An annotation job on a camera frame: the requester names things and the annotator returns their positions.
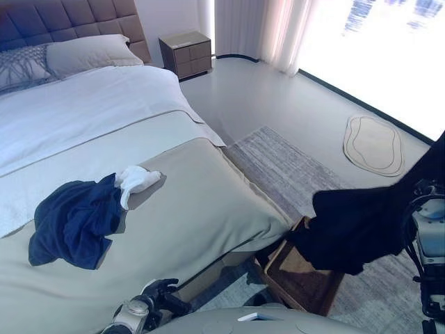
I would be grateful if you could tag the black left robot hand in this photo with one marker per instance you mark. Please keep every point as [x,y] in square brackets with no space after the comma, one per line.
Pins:
[163,292]

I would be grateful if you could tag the navy blue garment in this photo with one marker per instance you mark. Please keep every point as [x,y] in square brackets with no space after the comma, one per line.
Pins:
[76,222]

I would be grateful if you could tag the white garment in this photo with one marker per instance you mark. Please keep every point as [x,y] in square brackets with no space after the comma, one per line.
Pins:
[139,179]

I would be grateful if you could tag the black garment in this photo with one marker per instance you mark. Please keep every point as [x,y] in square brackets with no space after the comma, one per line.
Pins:
[354,222]

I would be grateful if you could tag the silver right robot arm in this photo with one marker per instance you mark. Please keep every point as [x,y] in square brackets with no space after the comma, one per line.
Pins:
[431,236]

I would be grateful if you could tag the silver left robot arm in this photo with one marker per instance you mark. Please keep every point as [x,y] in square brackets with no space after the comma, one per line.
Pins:
[132,309]

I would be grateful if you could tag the bed with white grey bedding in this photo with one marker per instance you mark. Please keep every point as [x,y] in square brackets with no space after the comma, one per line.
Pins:
[174,208]

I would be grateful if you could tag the brown wicker laundry basket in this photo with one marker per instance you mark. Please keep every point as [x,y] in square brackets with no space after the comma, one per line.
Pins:
[299,282]

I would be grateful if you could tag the grey robot torso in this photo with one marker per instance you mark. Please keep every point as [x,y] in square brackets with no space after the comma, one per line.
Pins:
[243,323]

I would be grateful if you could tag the large grey striped rug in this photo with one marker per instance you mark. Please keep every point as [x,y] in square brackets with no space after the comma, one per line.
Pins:
[278,163]

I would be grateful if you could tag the brown wooden nightstand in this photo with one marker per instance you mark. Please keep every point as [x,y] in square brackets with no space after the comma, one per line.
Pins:
[187,55]

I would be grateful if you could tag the black curved curtain floor track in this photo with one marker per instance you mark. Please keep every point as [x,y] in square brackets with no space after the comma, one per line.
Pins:
[240,56]

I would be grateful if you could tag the beige pillow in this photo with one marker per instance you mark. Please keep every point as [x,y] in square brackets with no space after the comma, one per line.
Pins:
[90,52]

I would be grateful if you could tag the small beige oval rug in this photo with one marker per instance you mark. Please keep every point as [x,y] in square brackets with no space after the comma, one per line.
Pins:
[375,146]

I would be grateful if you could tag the grey patterned decorative pillow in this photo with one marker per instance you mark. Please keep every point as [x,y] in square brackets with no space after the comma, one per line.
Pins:
[21,66]

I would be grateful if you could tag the sheer white curtain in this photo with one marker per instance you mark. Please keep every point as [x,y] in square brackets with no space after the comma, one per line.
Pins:
[250,31]

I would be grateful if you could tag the brown tufted headboard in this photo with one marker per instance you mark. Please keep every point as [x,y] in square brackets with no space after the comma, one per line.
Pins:
[87,17]

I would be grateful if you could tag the bright glass window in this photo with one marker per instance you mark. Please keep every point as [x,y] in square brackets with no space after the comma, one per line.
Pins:
[382,69]

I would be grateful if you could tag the black window base frame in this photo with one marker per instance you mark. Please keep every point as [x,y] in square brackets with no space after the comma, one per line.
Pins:
[365,104]

